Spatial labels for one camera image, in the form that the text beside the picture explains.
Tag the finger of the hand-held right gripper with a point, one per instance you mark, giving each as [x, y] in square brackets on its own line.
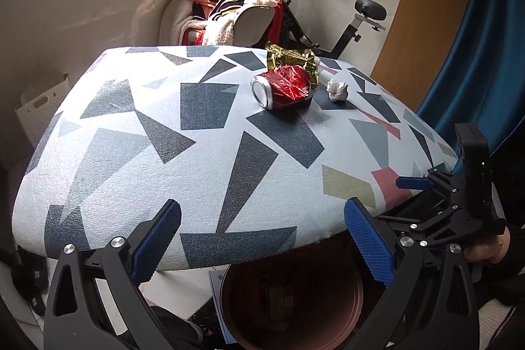
[412, 183]
[434, 219]

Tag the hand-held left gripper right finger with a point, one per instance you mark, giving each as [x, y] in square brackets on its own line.
[369, 243]

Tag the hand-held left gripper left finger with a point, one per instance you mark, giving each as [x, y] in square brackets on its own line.
[158, 237]

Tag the dark brown trash bin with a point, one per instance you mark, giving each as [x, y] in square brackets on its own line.
[295, 309]

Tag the person's right forearm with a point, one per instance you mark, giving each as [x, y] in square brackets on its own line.
[512, 280]

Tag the person's right hand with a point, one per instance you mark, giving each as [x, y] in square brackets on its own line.
[490, 249]

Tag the geometric patterned table cover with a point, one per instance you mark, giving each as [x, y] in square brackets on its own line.
[164, 169]

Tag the person's foot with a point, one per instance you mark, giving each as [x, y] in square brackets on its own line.
[176, 327]

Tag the white crumpled tissue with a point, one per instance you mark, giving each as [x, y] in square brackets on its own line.
[337, 91]

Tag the person's leg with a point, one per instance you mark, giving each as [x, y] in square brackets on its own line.
[498, 325]

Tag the blue curtain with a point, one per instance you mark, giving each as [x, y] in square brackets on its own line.
[484, 46]

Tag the wooden door panel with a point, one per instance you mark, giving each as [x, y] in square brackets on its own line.
[426, 26]

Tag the black exercise bike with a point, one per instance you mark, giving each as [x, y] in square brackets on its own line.
[348, 34]

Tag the red soda can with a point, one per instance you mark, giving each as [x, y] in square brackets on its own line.
[262, 91]

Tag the gold foil wrapper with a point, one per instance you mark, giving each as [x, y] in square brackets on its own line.
[287, 59]

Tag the white laundry basket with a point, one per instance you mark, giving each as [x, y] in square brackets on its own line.
[37, 108]

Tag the red cloth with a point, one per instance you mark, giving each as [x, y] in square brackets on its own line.
[278, 22]

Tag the white fleece blanket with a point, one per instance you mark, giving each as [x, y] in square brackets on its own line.
[215, 32]

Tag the beige armchair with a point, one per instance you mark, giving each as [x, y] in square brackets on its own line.
[254, 22]

